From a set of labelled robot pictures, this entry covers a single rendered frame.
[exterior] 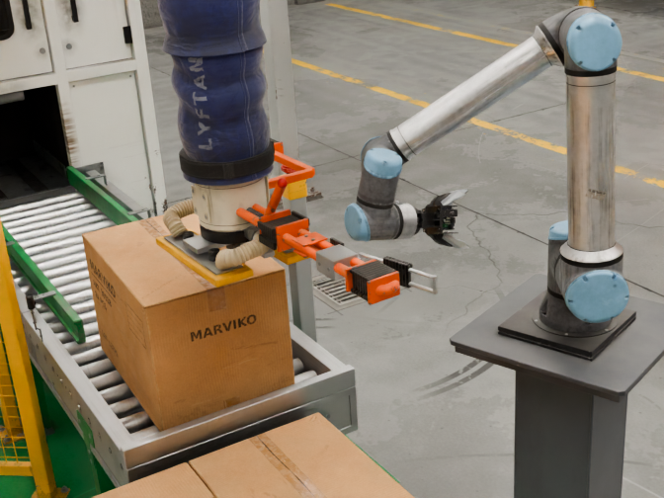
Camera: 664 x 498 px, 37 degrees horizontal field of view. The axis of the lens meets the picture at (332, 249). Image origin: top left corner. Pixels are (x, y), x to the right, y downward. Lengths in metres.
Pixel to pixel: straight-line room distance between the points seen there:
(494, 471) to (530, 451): 0.58
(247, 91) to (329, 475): 0.98
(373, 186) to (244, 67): 0.41
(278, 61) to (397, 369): 2.27
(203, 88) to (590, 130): 0.88
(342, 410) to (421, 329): 1.49
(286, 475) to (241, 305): 0.47
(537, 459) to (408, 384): 1.13
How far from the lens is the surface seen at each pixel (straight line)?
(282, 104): 5.77
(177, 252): 2.48
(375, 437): 3.67
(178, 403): 2.75
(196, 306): 2.64
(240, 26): 2.26
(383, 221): 2.40
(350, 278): 1.99
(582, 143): 2.38
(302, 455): 2.66
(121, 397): 3.05
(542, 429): 2.88
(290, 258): 2.39
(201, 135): 2.31
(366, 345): 4.26
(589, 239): 2.46
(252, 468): 2.63
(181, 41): 2.27
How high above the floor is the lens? 2.06
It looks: 23 degrees down
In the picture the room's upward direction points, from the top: 4 degrees counter-clockwise
